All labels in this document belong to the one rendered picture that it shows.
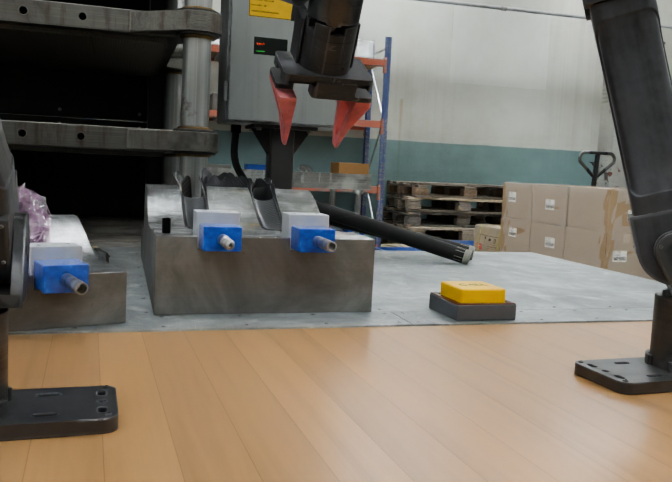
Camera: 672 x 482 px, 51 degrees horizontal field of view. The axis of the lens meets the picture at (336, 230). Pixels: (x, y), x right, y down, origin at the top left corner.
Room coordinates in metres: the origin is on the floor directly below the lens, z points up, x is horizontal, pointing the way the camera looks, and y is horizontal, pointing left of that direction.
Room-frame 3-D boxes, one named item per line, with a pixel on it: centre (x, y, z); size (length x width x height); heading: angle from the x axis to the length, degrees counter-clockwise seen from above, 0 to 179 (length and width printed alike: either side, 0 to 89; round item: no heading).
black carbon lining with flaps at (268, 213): (1.04, 0.15, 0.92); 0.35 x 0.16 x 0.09; 17
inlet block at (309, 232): (0.82, 0.02, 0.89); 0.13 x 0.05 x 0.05; 18
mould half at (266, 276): (1.06, 0.15, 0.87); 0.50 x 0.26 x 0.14; 17
